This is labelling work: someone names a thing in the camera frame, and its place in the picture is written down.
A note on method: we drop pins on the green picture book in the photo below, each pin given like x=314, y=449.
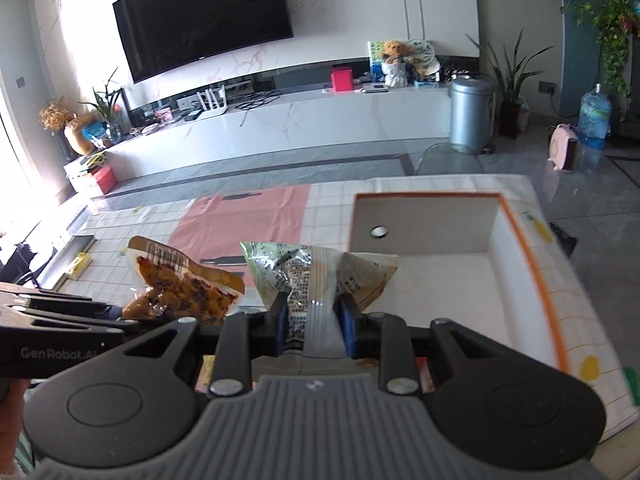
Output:
x=375, y=60

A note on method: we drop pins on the black object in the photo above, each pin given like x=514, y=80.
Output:
x=562, y=237

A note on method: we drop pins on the red storage box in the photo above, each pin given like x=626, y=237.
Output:
x=106, y=180

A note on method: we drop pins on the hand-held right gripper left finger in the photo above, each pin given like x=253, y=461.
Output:
x=280, y=327

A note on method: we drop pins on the white checkered tablecloth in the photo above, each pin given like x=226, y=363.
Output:
x=330, y=210

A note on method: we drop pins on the black wall television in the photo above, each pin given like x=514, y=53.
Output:
x=200, y=10

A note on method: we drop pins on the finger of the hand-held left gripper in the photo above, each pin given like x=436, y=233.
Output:
x=75, y=302
x=90, y=323

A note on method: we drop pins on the round painted fan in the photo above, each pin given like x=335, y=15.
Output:
x=420, y=50

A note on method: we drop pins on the orange cardboard box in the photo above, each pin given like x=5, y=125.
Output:
x=525, y=285

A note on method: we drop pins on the silver trash bin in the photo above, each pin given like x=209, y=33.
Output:
x=470, y=115

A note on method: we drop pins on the white flat scale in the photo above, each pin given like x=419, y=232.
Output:
x=375, y=88

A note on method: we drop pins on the pink bottle-print placemat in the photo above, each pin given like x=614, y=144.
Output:
x=240, y=220

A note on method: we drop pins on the clear plastic chair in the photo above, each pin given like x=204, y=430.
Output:
x=450, y=160

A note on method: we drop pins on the orange clear snack packet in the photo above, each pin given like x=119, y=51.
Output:
x=180, y=290

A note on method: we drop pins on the wall socket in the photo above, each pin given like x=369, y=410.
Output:
x=546, y=87

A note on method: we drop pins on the hanging ivy plant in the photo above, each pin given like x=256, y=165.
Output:
x=612, y=35

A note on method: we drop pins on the person's left forearm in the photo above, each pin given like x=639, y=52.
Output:
x=15, y=410

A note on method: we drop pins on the wall light switch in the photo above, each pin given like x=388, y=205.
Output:
x=21, y=81

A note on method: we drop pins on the yellow tissue pack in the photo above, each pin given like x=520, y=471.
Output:
x=79, y=265

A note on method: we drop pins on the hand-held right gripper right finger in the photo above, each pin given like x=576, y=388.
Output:
x=347, y=330

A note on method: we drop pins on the blue white tissue box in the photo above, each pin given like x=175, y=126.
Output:
x=426, y=84

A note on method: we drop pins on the red cube box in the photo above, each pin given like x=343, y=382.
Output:
x=341, y=81

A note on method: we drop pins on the blue water jug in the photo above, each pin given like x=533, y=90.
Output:
x=595, y=120

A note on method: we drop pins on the teddy bear bouquet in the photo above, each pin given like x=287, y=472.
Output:
x=395, y=72

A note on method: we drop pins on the yellow vase with dried flowers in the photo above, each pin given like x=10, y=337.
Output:
x=80, y=140

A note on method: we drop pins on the pink space heater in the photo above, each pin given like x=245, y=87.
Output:
x=562, y=150

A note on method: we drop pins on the white router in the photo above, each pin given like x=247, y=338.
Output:
x=212, y=112

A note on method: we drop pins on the white marble tv console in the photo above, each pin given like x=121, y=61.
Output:
x=300, y=125

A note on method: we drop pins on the long-leaf potted plant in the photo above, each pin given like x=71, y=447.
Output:
x=509, y=120

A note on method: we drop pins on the orchid plant in vase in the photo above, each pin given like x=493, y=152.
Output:
x=114, y=132

